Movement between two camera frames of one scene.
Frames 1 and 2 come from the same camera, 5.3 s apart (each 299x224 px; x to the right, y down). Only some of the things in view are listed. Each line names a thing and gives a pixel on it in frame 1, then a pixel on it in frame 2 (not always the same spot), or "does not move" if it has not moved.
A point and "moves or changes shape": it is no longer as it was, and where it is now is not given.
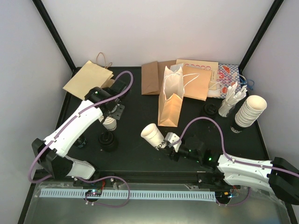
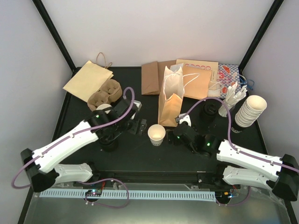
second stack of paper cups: (249, 112) does not move
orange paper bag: (171, 97) does not move
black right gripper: (173, 155) → (176, 142)
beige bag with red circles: (213, 65) does not move
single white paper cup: (151, 133) moves or changes shape
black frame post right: (276, 5) does not move
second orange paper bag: (196, 81) does not move
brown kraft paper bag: (153, 77) does not move
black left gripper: (117, 115) → (134, 130)
